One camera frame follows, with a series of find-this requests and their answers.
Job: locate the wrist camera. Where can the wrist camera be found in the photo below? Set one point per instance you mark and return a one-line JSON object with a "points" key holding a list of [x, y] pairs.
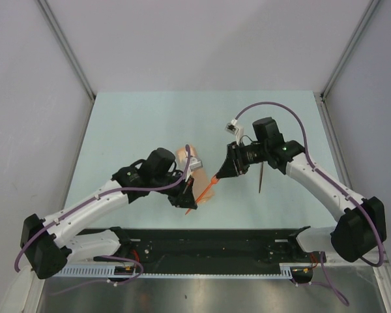
{"points": [[236, 129], [195, 163]]}

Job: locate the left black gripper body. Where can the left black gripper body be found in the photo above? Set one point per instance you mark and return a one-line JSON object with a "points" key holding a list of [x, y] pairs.
{"points": [[159, 180]]}

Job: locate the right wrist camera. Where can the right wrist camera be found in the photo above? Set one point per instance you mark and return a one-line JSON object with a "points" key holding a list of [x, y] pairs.
{"points": [[236, 129]]}

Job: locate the peach cloth napkin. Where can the peach cloth napkin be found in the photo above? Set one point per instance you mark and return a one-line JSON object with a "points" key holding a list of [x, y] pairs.
{"points": [[200, 173]]}

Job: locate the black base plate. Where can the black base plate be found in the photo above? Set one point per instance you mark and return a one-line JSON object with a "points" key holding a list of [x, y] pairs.
{"points": [[213, 251]]}

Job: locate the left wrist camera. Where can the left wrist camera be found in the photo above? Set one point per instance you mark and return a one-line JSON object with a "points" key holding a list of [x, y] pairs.
{"points": [[195, 163]]}

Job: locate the aluminium frame post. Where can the aluminium frame post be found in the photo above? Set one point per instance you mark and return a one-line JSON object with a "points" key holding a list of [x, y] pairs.
{"points": [[351, 46], [57, 31]]}

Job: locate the aluminium front rail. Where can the aluminium front rail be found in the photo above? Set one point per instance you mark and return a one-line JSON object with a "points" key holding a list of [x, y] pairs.
{"points": [[369, 251]]}

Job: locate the orange fork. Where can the orange fork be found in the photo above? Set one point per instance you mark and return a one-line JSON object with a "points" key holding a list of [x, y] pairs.
{"points": [[203, 189]]}

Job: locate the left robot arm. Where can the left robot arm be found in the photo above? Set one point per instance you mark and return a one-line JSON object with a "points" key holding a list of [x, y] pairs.
{"points": [[52, 242]]}

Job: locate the left aluminium frame post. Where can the left aluminium frame post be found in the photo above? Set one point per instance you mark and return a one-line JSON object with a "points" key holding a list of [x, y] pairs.
{"points": [[57, 31]]}

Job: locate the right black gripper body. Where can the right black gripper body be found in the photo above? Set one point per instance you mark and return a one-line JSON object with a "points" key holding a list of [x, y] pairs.
{"points": [[254, 154]]}

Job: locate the slotted cable duct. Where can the slotted cable duct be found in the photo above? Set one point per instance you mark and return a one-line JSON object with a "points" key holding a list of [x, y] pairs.
{"points": [[124, 272]]}

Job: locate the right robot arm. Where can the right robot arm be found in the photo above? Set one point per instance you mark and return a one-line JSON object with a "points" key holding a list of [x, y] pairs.
{"points": [[360, 222]]}

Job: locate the right aluminium frame post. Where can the right aluminium frame post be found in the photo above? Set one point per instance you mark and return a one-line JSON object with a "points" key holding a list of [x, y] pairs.
{"points": [[351, 46]]}

